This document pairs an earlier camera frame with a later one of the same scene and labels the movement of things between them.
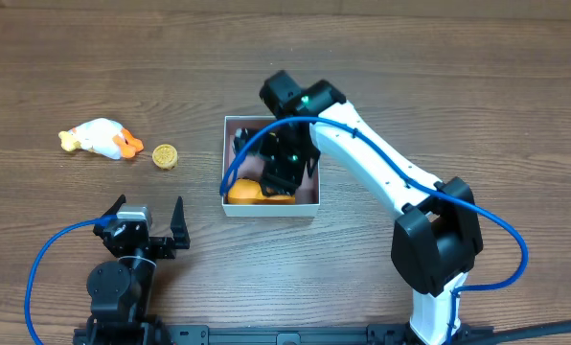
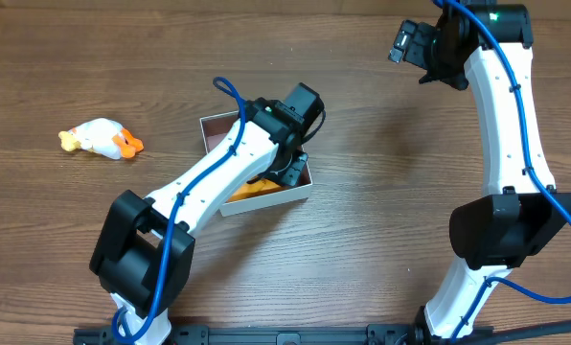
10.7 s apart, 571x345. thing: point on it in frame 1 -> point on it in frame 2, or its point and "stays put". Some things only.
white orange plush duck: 102,137 stays put
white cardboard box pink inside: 242,172 -> 215,126
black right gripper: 276,177 -> 411,43
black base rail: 150,334 stays put
